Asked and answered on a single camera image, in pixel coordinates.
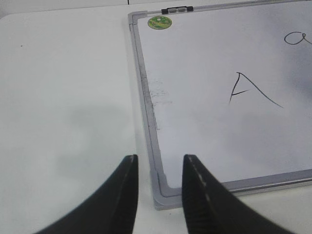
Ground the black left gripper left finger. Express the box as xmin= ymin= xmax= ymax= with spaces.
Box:
xmin=39 ymin=155 xmax=138 ymax=234

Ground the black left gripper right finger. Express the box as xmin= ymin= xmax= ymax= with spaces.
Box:
xmin=182 ymin=155 xmax=290 ymax=234

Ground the round green magnet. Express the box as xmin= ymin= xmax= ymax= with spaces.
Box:
xmin=148 ymin=16 xmax=172 ymax=30

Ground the white board with grey frame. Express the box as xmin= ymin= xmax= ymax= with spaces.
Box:
xmin=128 ymin=0 xmax=312 ymax=210

